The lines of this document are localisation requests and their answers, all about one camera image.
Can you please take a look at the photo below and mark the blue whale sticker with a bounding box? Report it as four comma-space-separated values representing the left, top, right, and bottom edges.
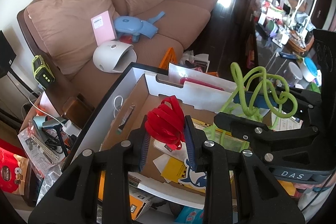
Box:
178, 158, 207, 191

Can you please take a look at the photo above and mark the green cord lanyard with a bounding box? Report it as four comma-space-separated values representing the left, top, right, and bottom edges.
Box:
204, 62, 299, 154

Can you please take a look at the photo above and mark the yellow checkered envelope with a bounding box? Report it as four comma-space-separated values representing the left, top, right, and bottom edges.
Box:
161, 157, 187, 184

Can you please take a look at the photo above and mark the red ribbon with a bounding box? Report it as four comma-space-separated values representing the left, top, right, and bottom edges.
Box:
145, 95, 185, 149

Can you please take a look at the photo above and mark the right hand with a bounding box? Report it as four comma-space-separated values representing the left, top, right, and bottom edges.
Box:
293, 176, 335, 194

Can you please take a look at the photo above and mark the orange WD box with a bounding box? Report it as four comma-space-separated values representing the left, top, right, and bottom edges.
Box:
98, 170, 154, 220

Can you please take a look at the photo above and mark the white cardboard box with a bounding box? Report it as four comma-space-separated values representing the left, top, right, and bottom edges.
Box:
101, 71, 238, 210

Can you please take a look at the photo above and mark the blue tissue pack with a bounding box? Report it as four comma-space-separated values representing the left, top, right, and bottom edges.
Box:
175, 206, 204, 224

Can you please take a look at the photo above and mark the white helmet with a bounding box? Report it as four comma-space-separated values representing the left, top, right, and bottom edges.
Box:
93, 41, 137, 73

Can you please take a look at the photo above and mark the orange plastic crate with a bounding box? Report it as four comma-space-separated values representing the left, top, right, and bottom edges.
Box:
159, 47, 219, 77

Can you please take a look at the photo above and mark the red collection gift box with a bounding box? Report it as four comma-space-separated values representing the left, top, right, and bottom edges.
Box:
0, 148, 29, 196

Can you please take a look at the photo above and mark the green black lantern device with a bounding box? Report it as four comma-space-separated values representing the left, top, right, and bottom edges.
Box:
32, 55, 55, 89

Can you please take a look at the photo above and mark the pink booklet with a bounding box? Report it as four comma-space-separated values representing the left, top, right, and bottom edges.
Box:
91, 11, 117, 46

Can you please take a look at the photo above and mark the blue plush toy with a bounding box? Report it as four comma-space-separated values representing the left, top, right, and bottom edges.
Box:
113, 11, 165, 42

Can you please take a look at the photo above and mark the brown sofa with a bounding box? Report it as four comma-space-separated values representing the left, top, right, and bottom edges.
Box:
18, 0, 217, 111

